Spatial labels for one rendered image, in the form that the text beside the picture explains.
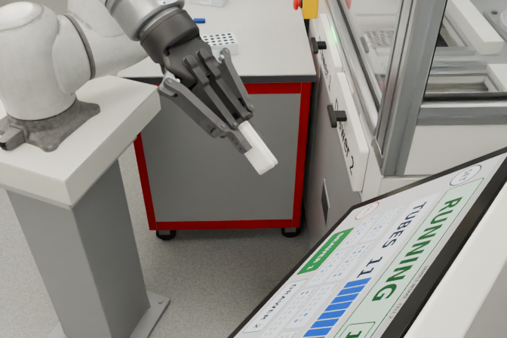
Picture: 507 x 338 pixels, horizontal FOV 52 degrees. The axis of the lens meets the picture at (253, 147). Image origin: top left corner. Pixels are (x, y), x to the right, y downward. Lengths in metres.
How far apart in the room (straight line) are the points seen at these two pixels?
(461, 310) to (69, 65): 0.92
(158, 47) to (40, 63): 0.51
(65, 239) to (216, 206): 0.65
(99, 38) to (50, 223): 0.49
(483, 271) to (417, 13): 0.39
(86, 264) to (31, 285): 0.65
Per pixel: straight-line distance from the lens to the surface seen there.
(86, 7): 1.20
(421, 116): 0.87
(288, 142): 1.70
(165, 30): 0.68
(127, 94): 1.35
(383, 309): 0.47
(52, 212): 1.36
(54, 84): 1.18
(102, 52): 1.20
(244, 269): 1.97
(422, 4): 0.77
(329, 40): 1.37
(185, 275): 1.96
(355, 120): 1.08
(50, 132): 1.23
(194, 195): 1.85
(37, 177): 1.18
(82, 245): 1.39
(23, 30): 1.14
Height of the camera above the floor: 1.55
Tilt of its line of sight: 39 degrees down
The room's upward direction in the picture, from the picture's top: straight up
